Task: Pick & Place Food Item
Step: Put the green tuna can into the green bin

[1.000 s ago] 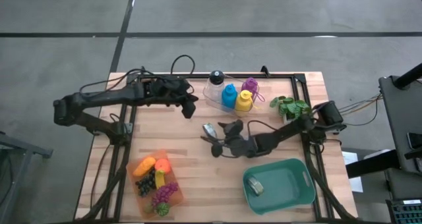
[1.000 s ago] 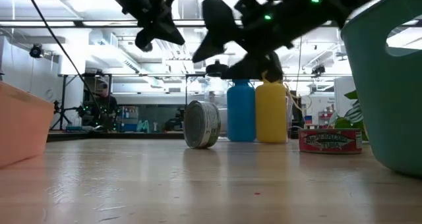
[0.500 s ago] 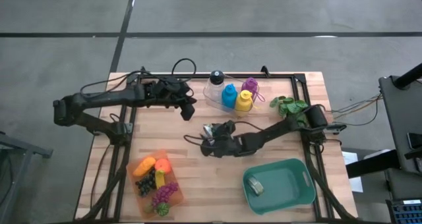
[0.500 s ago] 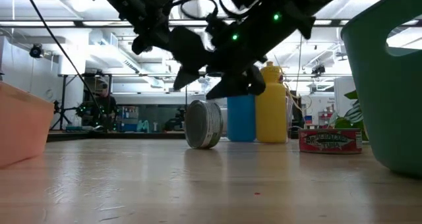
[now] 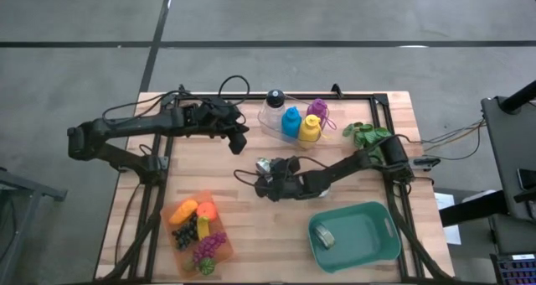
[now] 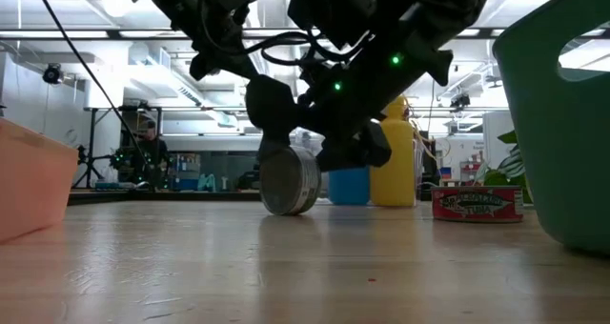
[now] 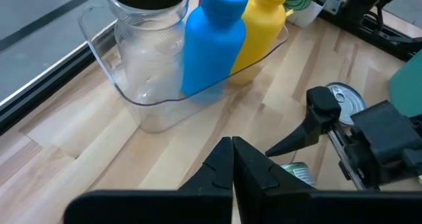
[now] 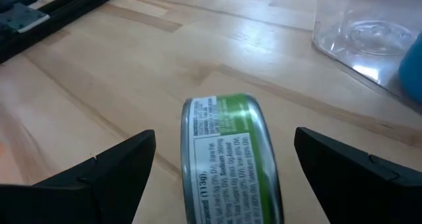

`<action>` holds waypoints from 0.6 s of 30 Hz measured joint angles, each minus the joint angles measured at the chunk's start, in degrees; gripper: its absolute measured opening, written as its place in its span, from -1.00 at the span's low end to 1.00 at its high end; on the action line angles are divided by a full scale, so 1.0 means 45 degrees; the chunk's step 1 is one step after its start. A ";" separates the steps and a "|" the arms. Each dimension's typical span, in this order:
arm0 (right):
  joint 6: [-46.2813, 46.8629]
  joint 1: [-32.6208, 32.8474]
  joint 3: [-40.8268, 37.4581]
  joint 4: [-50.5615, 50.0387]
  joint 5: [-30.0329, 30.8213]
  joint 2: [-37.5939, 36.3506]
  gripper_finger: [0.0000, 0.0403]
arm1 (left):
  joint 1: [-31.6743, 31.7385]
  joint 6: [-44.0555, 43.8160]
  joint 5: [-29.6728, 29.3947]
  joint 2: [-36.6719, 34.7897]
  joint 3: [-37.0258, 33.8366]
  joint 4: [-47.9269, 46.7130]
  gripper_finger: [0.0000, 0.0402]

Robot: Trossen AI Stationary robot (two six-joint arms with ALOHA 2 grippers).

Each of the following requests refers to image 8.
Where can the blue plastic bottle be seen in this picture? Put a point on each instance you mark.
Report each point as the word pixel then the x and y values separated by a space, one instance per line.
pixel 413 72

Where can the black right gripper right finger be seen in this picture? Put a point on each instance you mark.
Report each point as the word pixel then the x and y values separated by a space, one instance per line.
pixel 362 197

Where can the tin can green tuna label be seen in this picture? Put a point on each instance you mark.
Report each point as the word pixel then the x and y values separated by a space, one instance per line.
pixel 227 171

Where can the clear plastic bin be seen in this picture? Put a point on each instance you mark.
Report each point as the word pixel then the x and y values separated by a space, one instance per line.
pixel 329 36

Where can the black aluminium rig frame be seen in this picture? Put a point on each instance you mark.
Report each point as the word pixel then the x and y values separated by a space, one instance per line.
pixel 66 10

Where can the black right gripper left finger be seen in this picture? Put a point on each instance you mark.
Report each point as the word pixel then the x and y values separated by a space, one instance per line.
pixel 92 197

